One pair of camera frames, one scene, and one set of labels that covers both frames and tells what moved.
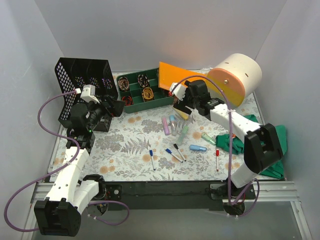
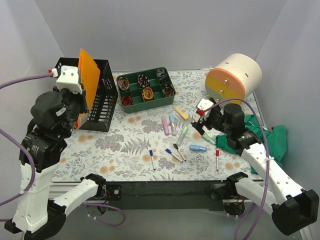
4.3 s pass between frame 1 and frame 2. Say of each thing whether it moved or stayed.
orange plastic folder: moved
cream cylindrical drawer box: stayed
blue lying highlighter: stayed
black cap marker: stayed
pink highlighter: stayed
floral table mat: stayed
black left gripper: moved
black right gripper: moved
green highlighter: stayed
